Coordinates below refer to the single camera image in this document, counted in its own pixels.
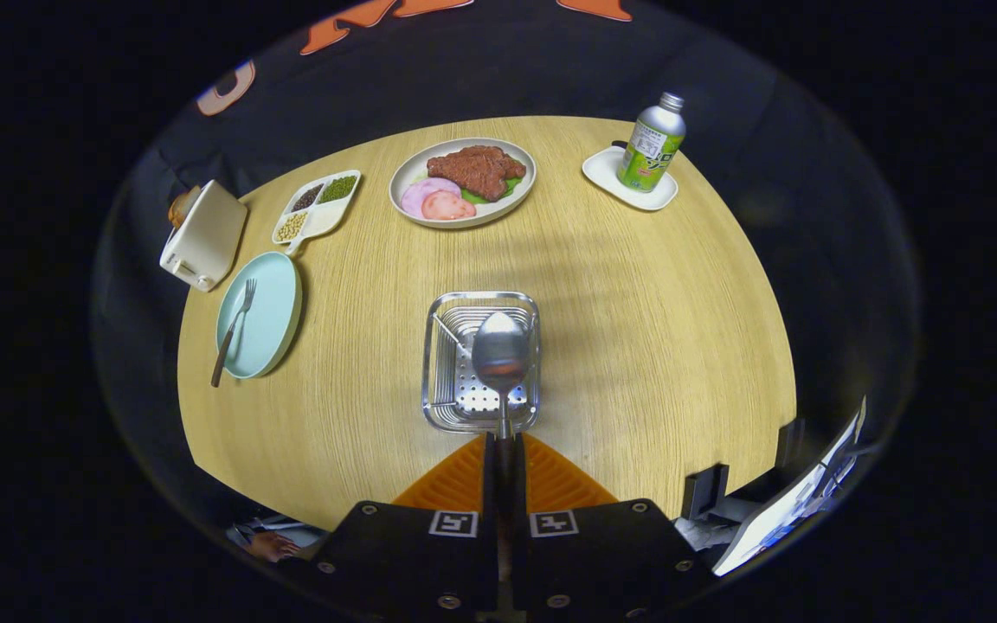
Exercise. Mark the silver bottle with green label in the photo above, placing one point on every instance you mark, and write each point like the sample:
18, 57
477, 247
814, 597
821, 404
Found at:
652, 151

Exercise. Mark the beige plate with steak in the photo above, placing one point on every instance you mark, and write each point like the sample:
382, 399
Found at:
412, 169

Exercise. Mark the brown steak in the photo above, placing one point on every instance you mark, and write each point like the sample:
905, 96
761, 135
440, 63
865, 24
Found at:
477, 169

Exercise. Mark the white printed board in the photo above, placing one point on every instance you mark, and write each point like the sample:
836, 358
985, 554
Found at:
788, 510

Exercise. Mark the pale pink ham slice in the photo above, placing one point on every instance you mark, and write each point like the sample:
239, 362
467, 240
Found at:
419, 192

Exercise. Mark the pile of dark beans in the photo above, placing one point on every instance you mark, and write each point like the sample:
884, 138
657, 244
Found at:
306, 197

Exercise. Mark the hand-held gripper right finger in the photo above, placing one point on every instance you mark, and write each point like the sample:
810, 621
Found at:
519, 484

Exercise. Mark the black bracket stand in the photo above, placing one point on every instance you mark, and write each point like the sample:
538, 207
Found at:
790, 443
704, 490

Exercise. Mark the white divided snack tray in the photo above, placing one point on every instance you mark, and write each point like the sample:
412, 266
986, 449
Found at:
325, 218

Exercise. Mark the pile of green beans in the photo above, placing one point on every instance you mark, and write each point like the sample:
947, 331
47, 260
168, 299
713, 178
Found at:
338, 189

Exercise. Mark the small white square tray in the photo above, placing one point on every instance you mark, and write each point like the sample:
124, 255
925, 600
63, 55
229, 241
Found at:
607, 169

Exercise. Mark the pile of yellow soybeans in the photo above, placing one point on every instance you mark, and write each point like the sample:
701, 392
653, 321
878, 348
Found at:
292, 226

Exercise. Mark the reddish ham slice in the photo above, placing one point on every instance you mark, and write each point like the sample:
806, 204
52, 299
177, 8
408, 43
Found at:
448, 208

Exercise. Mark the green lettuce leaf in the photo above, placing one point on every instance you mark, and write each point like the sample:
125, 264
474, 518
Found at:
509, 186

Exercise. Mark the cream toaster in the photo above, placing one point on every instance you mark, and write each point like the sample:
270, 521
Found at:
209, 234

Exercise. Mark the light blue plate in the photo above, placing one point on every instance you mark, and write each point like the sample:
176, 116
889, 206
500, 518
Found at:
275, 303

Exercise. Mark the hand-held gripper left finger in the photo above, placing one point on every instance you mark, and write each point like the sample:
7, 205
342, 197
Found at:
490, 484

